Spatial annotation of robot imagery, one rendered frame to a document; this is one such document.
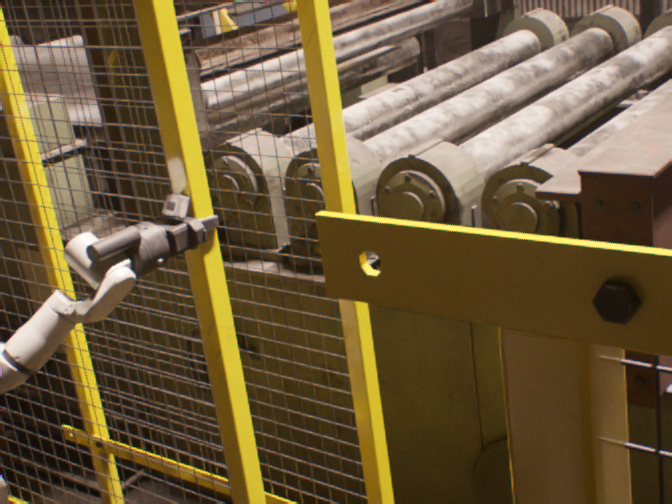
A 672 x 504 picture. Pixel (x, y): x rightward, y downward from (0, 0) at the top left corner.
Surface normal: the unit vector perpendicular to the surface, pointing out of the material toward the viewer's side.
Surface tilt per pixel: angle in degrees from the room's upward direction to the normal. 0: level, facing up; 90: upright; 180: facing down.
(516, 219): 90
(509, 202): 90
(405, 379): 90
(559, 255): 90
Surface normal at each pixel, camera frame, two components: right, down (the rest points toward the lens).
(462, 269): -0.58, 0.36
